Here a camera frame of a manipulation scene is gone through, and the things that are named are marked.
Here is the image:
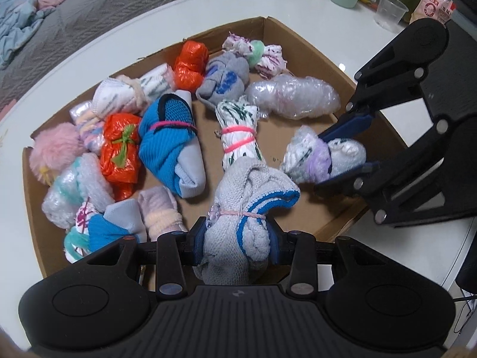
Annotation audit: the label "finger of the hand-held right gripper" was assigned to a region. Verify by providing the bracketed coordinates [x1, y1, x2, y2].
[314, 134, 448, 225]
[318, 32, 450, 143]

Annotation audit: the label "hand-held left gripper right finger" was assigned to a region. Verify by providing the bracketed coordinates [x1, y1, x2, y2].
[265, 219, 401, 298]

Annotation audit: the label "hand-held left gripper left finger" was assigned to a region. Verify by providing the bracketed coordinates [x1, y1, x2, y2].
[72, 218, 208, 300]

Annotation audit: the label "bubble wrap bundle purple tie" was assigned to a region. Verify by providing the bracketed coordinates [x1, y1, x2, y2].
[280, 125, 368, 185]

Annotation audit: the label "grey sock bundle blue stripe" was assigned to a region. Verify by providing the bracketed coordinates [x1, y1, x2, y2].
[201, 156, 302, 286]

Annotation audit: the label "cardboard box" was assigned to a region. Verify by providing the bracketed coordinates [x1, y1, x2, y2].
[21, 16, 408, 281]

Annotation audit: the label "blue sock bundle pink band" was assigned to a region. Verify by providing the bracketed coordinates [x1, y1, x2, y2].
[139, 90, 207, 197]

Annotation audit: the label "plain orange bag bundle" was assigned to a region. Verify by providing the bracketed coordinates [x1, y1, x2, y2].
[173, 40, 209, 92]

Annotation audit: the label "pale purple sock bundle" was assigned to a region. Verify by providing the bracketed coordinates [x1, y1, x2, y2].
[138, 186, 188, 243]

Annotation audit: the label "large bubble wrap bundle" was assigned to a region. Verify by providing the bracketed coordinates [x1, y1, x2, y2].
[245, 74, 341, 120]

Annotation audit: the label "blue and grey sock bundle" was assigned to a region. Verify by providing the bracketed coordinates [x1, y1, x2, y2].
[87, 198, 148, 254]

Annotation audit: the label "white purple bundle green tie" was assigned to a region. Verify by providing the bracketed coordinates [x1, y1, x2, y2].
[222, 33, 288, 80]

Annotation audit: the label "white green bundle pink band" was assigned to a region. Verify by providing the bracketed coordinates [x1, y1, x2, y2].
[215, 97, 267, 172]

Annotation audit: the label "orange bag bundle green tie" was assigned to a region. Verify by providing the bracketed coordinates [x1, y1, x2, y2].
[100, 114, 143, 202]

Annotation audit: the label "clear plastic cup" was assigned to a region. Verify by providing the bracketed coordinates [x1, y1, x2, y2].
[374, 0, 410, 33]

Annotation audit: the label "white patterned bundle teal tie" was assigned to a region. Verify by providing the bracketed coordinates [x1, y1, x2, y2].
[63, 201, 94, 265]

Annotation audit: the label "grey sock bundle blue dots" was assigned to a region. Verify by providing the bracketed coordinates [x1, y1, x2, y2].
[196, 50, 251, 104]

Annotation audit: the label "bubble wrap bundle teal tie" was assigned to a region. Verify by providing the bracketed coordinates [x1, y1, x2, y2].
[41, 153, 115, 229]

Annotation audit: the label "pink snack packet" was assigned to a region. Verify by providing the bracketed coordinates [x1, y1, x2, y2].
[410, 0, 457, 26]

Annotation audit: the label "pastel striped bundle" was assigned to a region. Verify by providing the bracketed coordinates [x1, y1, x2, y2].
[69, 101, 107, 155]

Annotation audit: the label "white patterned cloth beige tie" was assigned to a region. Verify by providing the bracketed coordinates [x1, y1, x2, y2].
[91, 63, 176, 115]

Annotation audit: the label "pink fluffy pompom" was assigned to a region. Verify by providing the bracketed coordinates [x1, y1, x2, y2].
[29, 122, 84, 187]

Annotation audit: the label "grey sofa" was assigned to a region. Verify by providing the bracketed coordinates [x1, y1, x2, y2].
[0, 0, 178, 118]

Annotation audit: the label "light blue blanket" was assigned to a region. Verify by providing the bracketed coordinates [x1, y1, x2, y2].
[0, 0, 90, 70]

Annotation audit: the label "black cable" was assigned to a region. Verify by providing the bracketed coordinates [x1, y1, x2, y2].
[451, 290, 477, 337]

